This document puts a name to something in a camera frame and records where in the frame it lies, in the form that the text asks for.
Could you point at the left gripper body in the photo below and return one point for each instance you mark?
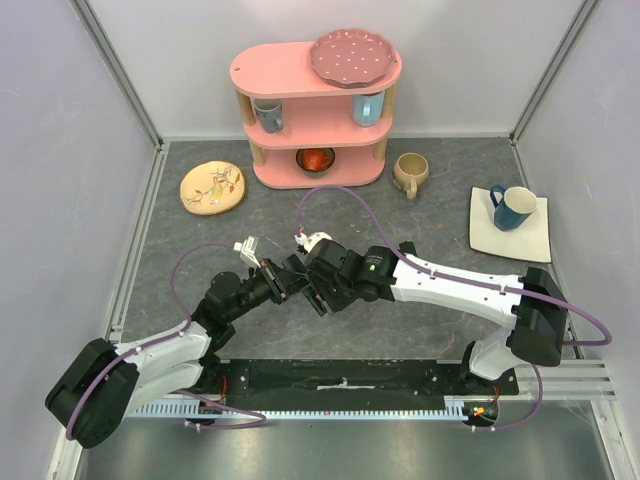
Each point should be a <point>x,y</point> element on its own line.
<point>274,280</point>

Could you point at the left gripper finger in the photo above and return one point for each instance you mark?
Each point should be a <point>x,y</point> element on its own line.
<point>293,270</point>
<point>295,288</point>

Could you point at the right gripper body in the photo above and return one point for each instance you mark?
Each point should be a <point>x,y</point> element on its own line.
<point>316,295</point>

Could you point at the black battery cover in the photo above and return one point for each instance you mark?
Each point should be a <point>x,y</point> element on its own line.
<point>407,248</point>

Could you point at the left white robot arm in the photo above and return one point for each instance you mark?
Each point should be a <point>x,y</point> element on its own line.
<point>105,382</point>

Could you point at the red cup in bowl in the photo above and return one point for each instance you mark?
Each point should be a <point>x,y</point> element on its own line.
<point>316,160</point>

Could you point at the yellow bird painted plate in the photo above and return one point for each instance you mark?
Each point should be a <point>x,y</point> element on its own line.
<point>212,188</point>

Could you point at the beige ceramic mug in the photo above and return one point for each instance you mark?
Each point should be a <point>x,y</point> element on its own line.
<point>410,173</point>

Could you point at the pink three-tier shelf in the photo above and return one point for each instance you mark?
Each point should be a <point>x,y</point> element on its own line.
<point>315,115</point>

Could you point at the grey mug on shelf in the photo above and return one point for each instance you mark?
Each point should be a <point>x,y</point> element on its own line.
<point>269,114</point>

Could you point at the light blue mug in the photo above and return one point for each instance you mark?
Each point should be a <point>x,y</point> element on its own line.
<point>367,109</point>

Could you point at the dark blue mug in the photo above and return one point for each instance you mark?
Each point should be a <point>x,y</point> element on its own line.
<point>512,206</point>

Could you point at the white square plate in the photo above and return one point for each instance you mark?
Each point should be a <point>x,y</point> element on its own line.
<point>528,242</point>

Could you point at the pink dotted plate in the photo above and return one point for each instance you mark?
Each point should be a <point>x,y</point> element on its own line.
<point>351,58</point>

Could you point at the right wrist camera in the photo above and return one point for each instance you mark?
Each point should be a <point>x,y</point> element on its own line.
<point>306,243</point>

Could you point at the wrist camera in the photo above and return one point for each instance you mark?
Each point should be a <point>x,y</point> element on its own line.
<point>247,251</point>
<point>306,243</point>

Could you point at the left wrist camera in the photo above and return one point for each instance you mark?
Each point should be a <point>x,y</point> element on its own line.
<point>247,251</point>

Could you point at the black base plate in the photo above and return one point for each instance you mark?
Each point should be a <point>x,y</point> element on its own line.
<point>249,376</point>

